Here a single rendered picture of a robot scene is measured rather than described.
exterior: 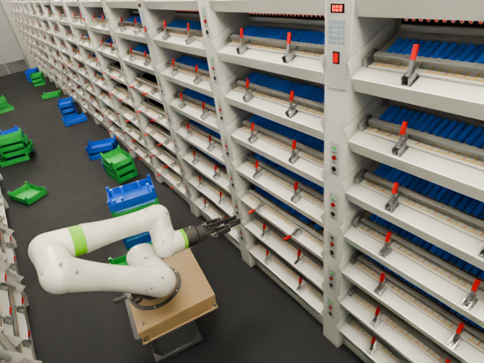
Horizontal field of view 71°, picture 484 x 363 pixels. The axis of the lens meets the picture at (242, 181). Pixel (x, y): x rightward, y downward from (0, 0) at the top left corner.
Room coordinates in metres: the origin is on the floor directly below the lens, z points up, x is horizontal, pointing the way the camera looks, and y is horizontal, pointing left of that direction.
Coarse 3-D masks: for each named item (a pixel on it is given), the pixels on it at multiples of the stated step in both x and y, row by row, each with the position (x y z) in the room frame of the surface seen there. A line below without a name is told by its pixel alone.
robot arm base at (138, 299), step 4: (120, 296) 1.09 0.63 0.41; (124, 296) 1.08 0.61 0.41; (128, 296) 1.08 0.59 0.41; (132, 296) 1.08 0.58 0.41; (136, 296) 1.08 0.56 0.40; (140, 296) 1.08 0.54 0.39; (144, 296) 1.09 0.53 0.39; (148, 296) 1.08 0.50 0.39; (116, 300) 1.07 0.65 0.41; (120, 300) 1.07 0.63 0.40; (136, 300) 1.06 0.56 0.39; (140, 300) 1.07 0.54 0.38
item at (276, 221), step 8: (248, 184) 1.56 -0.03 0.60; (240, 192) 1.53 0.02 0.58; (248, 192) 1.53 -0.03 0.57; (248, 200) 1.49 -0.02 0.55; (256, 200) 1.47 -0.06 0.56; (264, 208) 1.39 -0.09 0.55; (280, 208) 1.35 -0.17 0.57; (264, 216) 1.35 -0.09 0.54; (272, 216) 1.33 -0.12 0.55; (272, 224) 1.31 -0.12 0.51; (280, 224) 1.26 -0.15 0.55; (288, 224) 1.24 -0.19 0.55; (312, 224) 1.19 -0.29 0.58; (288, 232) 1.20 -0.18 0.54; (304, 232) 1.17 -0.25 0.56; (320, 232) 1.14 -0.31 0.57; (296, 240) 1.15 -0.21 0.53; (304, 240) 1.13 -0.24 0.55; (312, 240) 1.11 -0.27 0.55; (312, 248) 1.07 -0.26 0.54; (320, 248) 1.06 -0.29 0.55; (320, 256) 1.03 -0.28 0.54
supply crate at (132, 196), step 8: (128, 184) 2.02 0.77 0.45; (136, 184) 2.03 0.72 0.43; (144, 184) 2.05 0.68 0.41; (152, 184) 2.04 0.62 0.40; (120, 192) 2.00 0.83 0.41; (128, 192) 1.99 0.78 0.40; (136, 192) 1.97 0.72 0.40; (144, 192) 1.96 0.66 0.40; (152, 192) 1.87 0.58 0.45; (120, 200) 1.90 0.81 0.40; (128, 200) 1.82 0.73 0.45; (136, 200) 1.84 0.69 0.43; (144, 200) 1.85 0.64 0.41; (112, 208) 1.79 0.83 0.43; (120, 208) 1.80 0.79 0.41
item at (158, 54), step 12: (144, 12) 2.13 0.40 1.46; (156, 12) 2.16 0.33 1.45; (168, 12) 2.19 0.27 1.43; (156, 48) 2.13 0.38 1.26; (156, 60) 2.13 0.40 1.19; (156, 72) 2.17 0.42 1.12; (168, 84) 2.14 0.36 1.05; (168, 108) 2.14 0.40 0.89; (168, 120) 2.19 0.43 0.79; (180, 144) 2.13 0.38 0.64; (180, 156) 2.14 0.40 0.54; (180, 168) 2.19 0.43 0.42; (192, 168) 2.15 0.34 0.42; (192, 192) 2.13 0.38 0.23; (192, 204) 2.14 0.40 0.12
